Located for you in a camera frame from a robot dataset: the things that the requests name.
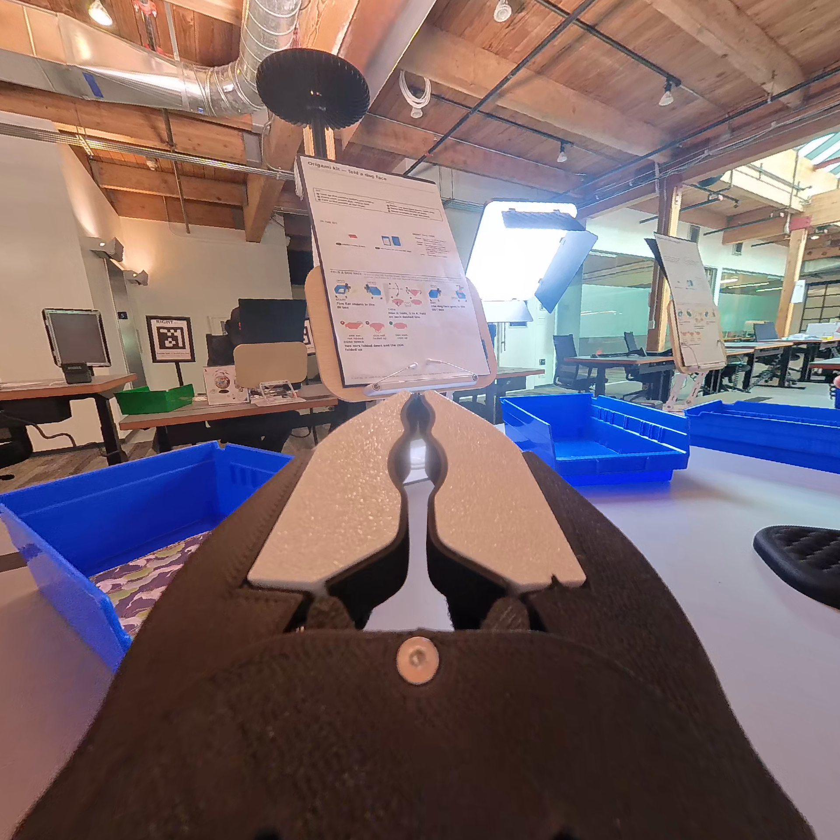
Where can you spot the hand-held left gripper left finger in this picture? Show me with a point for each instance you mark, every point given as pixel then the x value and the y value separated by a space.
pixel 328 512

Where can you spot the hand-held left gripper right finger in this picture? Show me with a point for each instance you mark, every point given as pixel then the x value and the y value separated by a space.
pixel 505 512

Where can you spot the blue plastic bin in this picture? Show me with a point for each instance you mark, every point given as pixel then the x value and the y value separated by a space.
pixel 79 512
pixel 775 440
pixel 591 460

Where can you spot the wooden board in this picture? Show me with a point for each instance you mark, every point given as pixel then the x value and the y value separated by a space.
pixel 269 365

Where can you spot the black office chair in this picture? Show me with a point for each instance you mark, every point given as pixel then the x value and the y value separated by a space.
pixel 567 357

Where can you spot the long wooden table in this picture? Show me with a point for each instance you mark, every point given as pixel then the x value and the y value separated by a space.
pixel 184 418

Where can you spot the dark office desk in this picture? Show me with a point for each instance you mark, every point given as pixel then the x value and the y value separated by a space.
pixel 617 360

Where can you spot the stack of patterned papers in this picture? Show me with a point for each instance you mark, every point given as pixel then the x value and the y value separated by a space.
pixel 145 584

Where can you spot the black monitor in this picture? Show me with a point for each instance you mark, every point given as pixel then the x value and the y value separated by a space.
pixel 269 322

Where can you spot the green plastic bin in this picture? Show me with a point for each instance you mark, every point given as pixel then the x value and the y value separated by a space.
pixel 151 400

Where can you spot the black white marker sign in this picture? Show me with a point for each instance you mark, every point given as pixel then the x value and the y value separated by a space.
pixel 169 337

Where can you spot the softbox light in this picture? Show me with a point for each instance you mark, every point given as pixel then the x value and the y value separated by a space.
pixel 567 263

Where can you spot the wooden desk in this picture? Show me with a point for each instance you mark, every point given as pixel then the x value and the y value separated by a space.
pixel 66 387

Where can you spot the black textured pad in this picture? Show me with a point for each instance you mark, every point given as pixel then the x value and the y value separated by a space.
pixel 807 565

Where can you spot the small grey monitor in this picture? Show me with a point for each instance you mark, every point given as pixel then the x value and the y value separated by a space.
pixel 75 337

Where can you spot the black round disc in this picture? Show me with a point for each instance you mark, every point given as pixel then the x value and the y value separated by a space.
pixel 313 85

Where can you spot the silver air duct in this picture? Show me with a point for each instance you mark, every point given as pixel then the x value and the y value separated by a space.
pixel 131 72

